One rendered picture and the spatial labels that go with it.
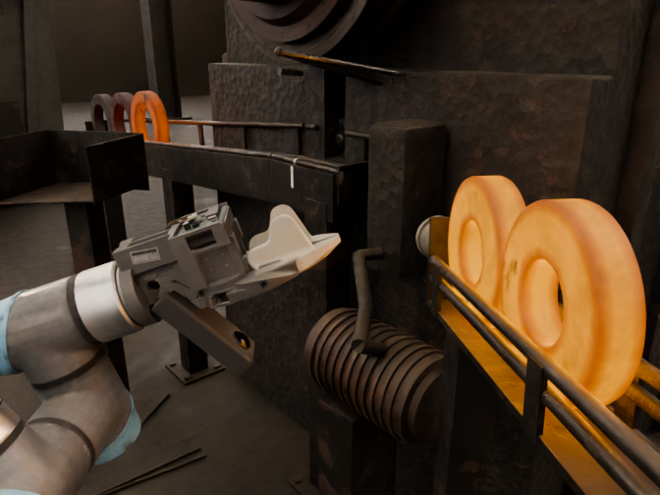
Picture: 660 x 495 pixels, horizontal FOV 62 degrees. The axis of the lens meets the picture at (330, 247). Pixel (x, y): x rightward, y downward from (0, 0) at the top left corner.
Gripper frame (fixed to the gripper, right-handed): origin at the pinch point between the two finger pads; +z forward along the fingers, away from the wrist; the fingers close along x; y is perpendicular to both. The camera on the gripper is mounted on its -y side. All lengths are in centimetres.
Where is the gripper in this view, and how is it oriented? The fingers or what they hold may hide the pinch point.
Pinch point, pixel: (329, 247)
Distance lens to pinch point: 56.0
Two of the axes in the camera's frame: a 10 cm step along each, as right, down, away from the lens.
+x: -1.0, -3.4, 9.4
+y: -3.0, -8.9, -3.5
